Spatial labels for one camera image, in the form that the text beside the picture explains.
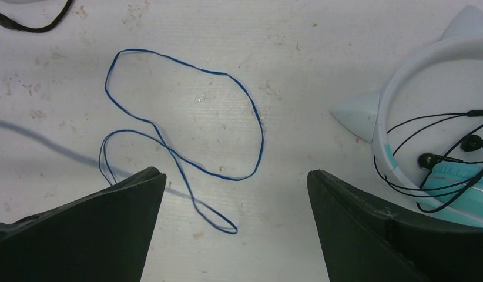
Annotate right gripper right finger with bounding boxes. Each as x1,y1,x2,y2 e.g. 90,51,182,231
307,170,483,281

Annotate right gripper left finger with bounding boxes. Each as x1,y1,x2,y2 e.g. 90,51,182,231
0,167,166,281

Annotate black earbuds cable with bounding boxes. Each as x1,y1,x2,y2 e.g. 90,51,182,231
373,109,483,214

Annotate teal cat-ear headphones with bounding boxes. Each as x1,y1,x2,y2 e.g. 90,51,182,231
331,5,483,228

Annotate black and white headphones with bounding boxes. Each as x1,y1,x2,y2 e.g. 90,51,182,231
0,0,74,33

